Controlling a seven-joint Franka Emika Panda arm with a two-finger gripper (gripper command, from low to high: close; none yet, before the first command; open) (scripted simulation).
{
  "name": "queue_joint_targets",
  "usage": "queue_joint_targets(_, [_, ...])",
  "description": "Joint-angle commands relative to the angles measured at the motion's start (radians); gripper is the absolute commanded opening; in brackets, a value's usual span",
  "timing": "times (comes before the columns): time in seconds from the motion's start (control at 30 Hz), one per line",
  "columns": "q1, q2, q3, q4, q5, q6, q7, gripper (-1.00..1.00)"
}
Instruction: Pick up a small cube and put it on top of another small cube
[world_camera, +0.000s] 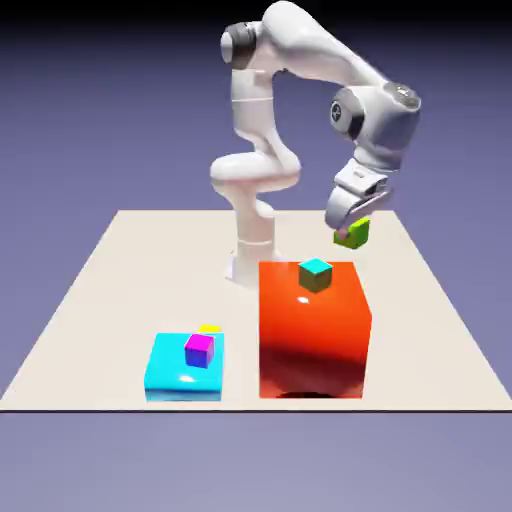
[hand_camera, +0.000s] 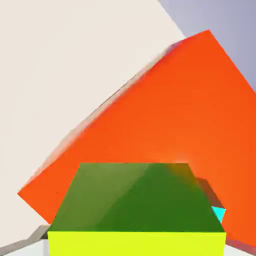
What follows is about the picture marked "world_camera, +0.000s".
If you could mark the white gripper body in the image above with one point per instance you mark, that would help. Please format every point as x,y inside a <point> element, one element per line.
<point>344,204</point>

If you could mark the small green cube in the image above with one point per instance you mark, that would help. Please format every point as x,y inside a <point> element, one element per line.
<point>357,234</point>

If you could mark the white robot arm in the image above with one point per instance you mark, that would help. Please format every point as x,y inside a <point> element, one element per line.
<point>256,120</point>

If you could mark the small cyan cube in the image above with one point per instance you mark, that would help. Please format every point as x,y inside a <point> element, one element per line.
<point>315,273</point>

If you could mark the small yellow cube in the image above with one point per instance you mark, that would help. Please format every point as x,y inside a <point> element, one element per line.
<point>210,328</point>

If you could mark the small magenta cube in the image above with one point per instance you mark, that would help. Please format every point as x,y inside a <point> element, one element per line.
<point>199,350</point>

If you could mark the large orange box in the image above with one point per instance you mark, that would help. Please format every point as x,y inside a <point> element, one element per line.
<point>314,340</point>

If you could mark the large cyan box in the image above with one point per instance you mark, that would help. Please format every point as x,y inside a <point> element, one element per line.
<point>176,376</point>

